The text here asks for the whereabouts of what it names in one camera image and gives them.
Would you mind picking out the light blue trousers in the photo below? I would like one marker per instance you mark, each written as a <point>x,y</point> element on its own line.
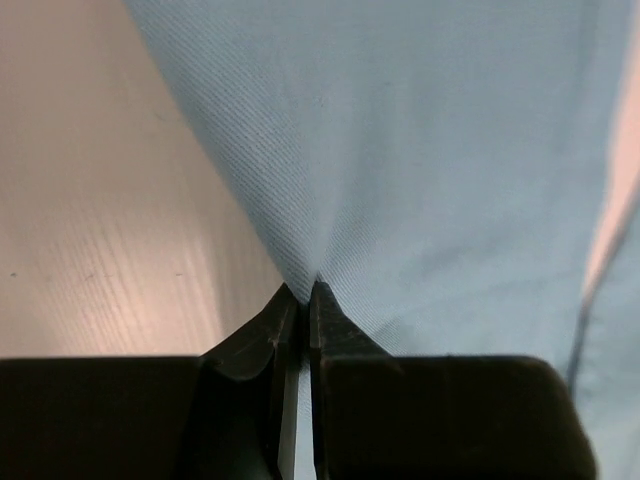
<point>440,164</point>

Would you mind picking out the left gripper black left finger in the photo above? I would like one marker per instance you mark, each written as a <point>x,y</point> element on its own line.
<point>242,422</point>

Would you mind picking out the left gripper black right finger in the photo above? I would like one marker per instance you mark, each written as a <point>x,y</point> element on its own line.
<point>352,399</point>

